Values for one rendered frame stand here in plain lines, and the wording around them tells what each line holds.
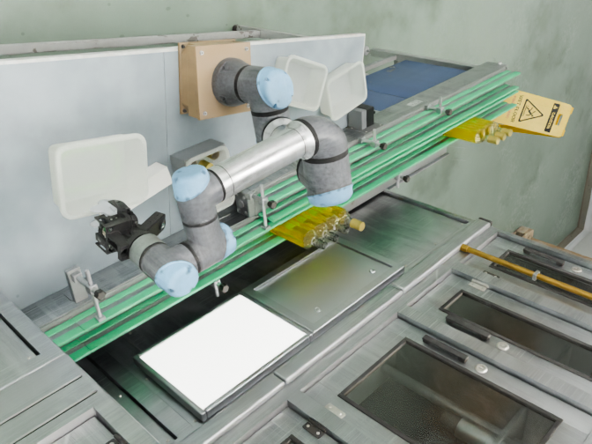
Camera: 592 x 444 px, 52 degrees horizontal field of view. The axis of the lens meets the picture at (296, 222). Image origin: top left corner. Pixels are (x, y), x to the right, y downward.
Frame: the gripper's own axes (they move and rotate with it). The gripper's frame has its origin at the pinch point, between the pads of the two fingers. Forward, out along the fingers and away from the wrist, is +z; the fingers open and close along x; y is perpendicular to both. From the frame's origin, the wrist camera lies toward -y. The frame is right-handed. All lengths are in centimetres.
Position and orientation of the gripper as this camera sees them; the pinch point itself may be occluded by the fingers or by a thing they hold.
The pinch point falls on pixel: (104, 205)
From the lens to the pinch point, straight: 150.4
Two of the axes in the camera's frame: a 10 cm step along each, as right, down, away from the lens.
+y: -7.1, 2.7, -6.5
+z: -6.9, -4.5, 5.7
